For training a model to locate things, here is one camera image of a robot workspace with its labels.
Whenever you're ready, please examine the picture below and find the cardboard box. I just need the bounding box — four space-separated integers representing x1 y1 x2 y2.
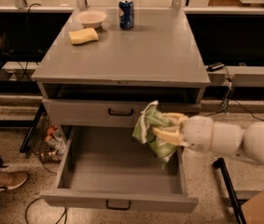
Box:
241 179 264 224

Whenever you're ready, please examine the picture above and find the black metal frame leg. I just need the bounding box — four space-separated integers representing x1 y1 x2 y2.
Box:
213 158 246 224

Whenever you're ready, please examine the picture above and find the black chair leg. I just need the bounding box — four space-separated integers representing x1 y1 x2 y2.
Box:
20 105 45 153

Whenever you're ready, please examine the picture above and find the closed grey top drawer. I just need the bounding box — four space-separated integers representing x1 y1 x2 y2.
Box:
42 98 202 131

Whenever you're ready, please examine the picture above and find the tan sneaker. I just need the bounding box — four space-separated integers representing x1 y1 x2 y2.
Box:
0 171 28 192

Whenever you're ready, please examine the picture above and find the grey drawer cabinet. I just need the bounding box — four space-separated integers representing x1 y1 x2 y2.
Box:
31 7 212 147

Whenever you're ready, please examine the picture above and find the wire basket with bottles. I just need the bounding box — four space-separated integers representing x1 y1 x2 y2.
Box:
29 115 66 163

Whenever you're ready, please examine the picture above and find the black floor cable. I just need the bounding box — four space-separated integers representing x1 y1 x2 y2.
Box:
24 196 69 224

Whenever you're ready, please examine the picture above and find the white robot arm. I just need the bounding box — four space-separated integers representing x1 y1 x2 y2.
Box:
152 113 264 166

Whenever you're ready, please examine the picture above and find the blue soda can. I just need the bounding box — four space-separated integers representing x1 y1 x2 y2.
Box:
118 0 134 30

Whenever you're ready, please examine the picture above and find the green jalapeno chip bag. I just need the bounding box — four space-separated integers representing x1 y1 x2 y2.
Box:
132 101 177 167

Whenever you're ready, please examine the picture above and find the open grey middle drawer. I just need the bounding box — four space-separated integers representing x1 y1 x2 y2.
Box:
41 127 198 213

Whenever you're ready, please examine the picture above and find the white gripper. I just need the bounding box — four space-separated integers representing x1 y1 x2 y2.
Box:
152 113 214 152

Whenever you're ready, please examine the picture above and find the white paper bowl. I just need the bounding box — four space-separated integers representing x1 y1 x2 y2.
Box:
76 10 107 29

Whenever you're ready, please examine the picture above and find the yellow sponge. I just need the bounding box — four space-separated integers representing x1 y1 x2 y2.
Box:
69 28 99 45

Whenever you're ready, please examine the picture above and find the black power adapter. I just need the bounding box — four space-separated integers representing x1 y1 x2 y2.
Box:
207 62 225 72

